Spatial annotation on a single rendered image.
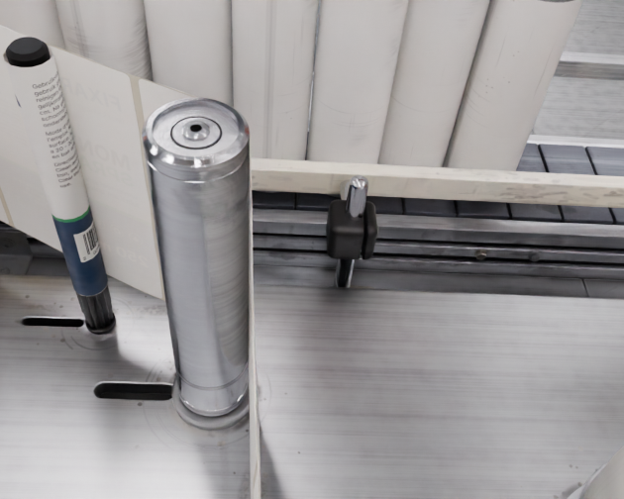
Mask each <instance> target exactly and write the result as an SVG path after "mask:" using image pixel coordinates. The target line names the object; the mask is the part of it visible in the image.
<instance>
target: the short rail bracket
mask: <svg viewBox="0 0 624 499"><path fill-rule="evenodd" d="M367 191H368V180H367V179H366V178H365V177H364V176H362V175H355V176H353V177H352V178H351V180H350V183H349V189H348V196H347V200H334V201H332V202H331V204H330V206H329V212H328V220H327V227H326V235H327V254H328V256H329V257H330V258H333V259H337V266H336V272H335V279H334V285H333V287H346V288H350V286H351V281H352V275H353V270H354V265H355V260H358V259H360V255H361V251H362V259H363V260H368V259H370V258H371V257H372V255H373V250H374V246H375V241H376V239H377V238H378V235H379V225H378V224H377V223H376V214H375V206H374V205H373V203H371V202H369V201H366V196H367Z"/></svg>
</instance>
